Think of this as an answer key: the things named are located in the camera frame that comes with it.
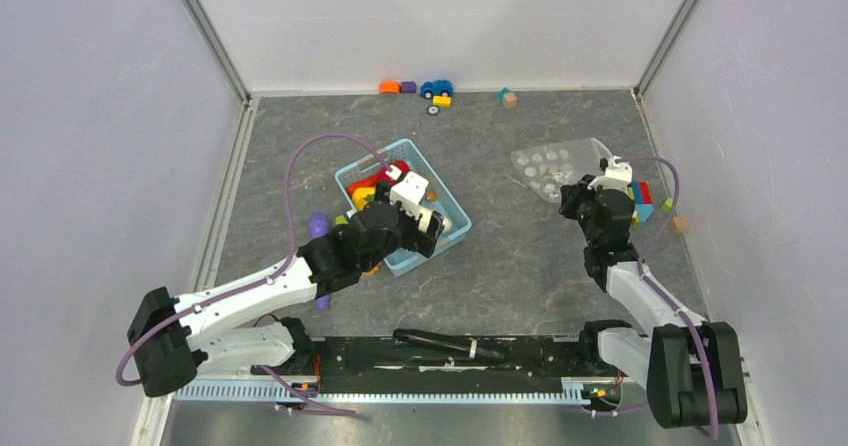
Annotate yellow toy pear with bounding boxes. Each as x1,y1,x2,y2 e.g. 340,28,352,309
352,187,376,211

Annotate clear polka dot zip bag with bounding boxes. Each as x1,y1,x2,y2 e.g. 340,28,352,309
510,138,612,204

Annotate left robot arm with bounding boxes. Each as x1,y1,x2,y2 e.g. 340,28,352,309
116,184,452,398

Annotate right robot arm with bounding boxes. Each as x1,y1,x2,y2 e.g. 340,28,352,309
559,175,748,432

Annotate orange toy carrot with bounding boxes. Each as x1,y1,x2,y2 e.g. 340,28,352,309
346,172,388,197

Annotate multicolour brick block stack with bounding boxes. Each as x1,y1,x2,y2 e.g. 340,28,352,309
628,181,655,226

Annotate green wooden cube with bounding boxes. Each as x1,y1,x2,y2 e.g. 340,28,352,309
661,197,677,215

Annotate light blue plastic basket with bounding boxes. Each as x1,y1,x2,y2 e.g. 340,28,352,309
335,139,472,277

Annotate purple toy eggplant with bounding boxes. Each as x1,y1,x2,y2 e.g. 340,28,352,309
308,211,333,311

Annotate tan wooden cube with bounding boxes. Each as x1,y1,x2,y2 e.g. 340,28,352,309
670,215,690,234

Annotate yellow brick block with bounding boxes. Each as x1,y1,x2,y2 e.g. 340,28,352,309
432,96,452,108

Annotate orange arch block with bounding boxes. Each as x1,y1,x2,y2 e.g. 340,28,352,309
378,80,402,94

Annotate purple cube block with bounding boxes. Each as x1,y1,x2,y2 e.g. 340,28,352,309
400,81,418,94

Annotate blue toy car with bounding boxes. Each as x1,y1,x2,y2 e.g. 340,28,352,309
419,79,454,99

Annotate black marker pen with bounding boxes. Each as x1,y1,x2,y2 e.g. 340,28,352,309
392,329,510,362

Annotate tan and teal wooden blocks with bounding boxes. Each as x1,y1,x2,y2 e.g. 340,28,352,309
498,87,517,109

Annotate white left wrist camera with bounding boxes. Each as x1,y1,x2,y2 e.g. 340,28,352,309
386,165,433,218

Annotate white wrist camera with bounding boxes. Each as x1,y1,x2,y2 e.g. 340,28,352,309
588,156,633,192
386,165,433,218

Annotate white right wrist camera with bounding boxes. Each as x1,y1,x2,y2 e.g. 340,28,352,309
588,156,633,192

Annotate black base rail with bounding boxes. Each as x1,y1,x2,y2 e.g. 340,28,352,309
272,336,617,395

